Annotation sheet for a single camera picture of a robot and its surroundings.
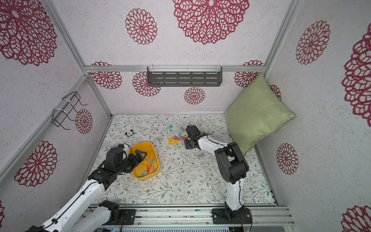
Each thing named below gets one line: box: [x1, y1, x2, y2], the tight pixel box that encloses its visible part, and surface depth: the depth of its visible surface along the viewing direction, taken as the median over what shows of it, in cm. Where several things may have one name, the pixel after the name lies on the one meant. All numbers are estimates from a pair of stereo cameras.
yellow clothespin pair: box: [167, 137, 180, 146], surface depth 105 cm
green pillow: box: [225, 72, 296, 156], surface depth 87 cm
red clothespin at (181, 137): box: [172, 135, 188, 140], surface depth 108 cm
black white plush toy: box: [124, 129, 134, 137], surface depth 108 cm
